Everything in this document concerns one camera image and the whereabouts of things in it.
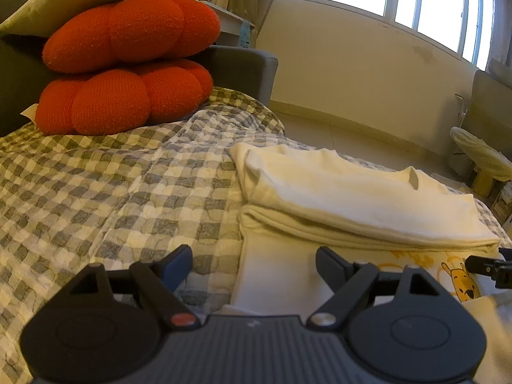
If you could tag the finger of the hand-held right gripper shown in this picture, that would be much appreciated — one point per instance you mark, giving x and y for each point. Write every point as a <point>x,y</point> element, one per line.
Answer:
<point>484,266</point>

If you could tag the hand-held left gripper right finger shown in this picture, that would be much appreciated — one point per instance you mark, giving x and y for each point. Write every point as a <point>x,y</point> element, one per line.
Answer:
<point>330,266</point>

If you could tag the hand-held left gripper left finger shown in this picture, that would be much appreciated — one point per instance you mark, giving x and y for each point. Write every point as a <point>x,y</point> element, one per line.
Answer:
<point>178,266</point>

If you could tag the white printed t-shirt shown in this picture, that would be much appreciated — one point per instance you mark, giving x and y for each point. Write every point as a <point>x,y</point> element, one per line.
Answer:
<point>340,192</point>

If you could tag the grey checked blanket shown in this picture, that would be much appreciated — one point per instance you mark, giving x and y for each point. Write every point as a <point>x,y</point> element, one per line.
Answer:
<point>100,192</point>

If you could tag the white office chair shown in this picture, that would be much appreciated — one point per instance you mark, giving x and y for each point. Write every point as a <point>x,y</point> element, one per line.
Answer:
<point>484,156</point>

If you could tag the orange knitted cushion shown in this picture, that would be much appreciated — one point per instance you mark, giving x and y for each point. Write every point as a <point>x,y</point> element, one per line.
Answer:
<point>120,100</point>
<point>132,32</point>

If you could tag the dark grey sofa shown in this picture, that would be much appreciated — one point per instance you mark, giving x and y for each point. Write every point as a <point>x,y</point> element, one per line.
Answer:
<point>248,68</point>

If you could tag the white shelf unit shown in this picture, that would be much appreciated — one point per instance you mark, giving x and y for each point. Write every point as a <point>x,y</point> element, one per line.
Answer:
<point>228,20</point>

